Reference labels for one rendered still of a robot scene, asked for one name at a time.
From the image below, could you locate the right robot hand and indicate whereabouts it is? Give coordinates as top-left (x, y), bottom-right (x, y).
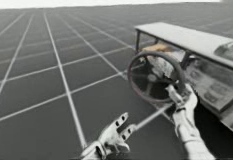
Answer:
top-left (164, 82), bottom-right (199, 113)

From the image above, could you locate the dark steering wheel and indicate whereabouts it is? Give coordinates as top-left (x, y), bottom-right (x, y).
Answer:
top-left (126, 50), bottom-right (187, 104)

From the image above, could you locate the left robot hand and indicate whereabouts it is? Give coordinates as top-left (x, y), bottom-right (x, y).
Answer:
top-left (96, 112), bottom-right (138, 159)

